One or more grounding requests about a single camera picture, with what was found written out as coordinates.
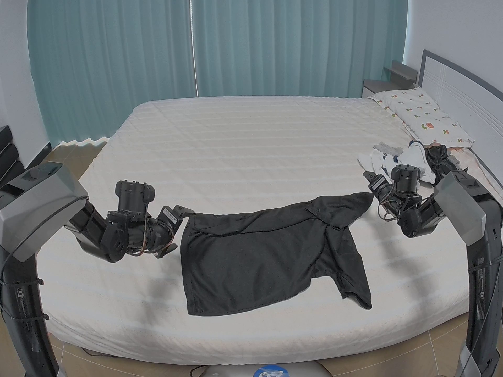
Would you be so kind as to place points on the black T-shirt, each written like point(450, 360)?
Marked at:
point(255, 257)

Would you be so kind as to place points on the blue-green curtain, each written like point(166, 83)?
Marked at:
point(294, 33)
point(110, 53)

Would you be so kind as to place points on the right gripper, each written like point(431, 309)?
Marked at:
point(380, 187)

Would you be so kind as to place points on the dark grey chest of drawers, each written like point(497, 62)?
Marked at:
point(8, 159)

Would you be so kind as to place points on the bed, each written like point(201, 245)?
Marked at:
point(255, 151)

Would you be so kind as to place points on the white printed pillow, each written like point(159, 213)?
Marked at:
point(424, 116)

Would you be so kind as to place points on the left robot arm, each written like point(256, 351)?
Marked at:
point(43, 206)

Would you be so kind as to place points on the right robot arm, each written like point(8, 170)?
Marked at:
point(467, 206)

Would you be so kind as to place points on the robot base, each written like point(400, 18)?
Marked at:
point(267, 369)

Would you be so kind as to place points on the grey bedside table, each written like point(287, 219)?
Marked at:
point(377, 86)

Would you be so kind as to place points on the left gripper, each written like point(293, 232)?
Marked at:
point(171, 215)

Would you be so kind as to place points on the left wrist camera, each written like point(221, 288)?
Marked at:
point(163, 251)

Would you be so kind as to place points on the pile of clothes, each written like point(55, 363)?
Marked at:
point(414, 157)

